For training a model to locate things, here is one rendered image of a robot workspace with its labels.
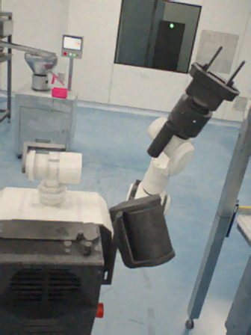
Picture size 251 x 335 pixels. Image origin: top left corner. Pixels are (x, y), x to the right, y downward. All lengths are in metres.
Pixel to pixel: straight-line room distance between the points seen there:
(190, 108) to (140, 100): 5.85
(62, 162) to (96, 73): 5.87
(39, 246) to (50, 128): 3.28
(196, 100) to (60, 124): 3.11
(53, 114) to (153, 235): 3.16
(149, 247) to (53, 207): 0.23
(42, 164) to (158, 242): 0.30
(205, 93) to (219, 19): 5.93
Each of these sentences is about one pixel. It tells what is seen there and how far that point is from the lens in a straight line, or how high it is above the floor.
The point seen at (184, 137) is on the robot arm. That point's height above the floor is 1.39.
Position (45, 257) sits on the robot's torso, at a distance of 0.62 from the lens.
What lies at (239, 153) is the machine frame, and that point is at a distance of 1.67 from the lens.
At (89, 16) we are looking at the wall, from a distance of 6.49.
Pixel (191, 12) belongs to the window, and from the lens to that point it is 6.61.
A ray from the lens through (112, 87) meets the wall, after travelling 6.58.
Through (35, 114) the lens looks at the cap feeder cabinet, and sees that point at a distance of 3.87.
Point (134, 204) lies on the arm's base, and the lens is 0.76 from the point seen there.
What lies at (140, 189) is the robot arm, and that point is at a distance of 1.05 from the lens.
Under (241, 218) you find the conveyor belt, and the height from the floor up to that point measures 0.83.
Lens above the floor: 1.64
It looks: 24 degrees down
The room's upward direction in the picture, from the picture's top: 9 degrees clockwise
